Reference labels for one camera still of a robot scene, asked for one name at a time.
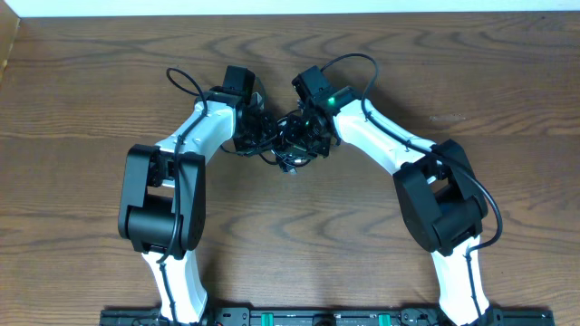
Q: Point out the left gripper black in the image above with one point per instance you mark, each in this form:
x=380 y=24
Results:
x=271 y=122

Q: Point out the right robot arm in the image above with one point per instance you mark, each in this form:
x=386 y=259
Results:
x=440 y=202

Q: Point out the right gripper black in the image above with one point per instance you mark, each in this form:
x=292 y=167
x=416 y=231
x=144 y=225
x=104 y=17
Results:
x=293 y=135

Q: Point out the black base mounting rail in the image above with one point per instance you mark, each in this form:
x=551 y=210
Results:
x=406 y=317

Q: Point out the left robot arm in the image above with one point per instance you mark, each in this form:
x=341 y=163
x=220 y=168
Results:
x=163 y=198

